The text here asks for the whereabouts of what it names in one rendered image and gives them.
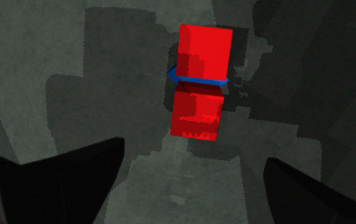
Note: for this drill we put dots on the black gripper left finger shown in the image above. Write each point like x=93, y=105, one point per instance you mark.
x=66, y=189

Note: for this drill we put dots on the red cube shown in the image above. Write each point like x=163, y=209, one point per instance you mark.
x=197, y=110
x=203, y=52

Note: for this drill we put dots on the blue cube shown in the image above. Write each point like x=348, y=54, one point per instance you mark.
x=172, y=75

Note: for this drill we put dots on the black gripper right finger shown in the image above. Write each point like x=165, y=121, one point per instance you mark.
x=297, y=198

